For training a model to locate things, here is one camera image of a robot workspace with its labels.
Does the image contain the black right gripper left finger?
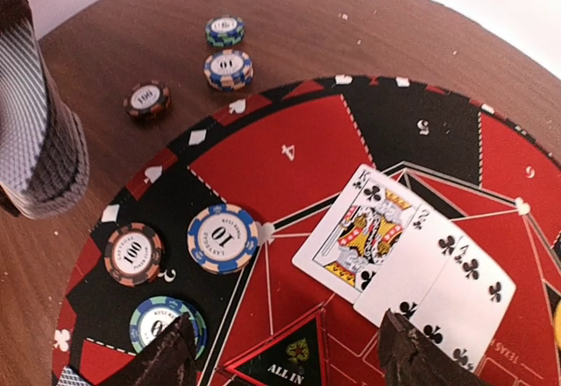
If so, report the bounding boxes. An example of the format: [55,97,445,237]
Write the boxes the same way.
[100,314,197,386]

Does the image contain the king of clubs card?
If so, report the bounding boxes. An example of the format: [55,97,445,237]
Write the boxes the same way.
[292,164,423,304]

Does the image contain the red black poker chip stack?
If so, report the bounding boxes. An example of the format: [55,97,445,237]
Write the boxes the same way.
[123,80,171,120]

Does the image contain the orange big blind button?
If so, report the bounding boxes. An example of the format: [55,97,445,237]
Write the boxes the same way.
[552,301,561,350]

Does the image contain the red black chips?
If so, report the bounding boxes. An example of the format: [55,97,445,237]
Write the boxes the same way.
[103,222,164,288]

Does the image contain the black triangular all-in marker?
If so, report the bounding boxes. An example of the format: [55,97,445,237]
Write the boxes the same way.
[221,307,330,385]

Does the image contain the blue cream poker chip stack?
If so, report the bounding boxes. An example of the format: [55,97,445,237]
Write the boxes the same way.
[203,49,254,92]

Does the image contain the green chips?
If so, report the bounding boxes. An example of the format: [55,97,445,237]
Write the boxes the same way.
[129,296,208,359]

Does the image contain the green poker chip stack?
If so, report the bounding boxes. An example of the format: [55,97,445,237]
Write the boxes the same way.
[205,16,245,48]

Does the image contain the blue cream chips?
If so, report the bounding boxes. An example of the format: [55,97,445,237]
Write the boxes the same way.
[187,204,259,275]

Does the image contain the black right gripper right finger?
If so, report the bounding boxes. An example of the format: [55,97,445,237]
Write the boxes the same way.
[378,310,486,386]

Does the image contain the round red black poker mat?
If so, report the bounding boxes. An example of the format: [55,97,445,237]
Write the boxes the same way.
[52,75,560,385]

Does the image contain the dealt blue card seat two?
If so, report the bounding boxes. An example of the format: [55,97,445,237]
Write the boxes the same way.
[55,366,91,386]

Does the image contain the clubs number card face-up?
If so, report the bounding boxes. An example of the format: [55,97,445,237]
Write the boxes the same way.
[353,205,465,326]

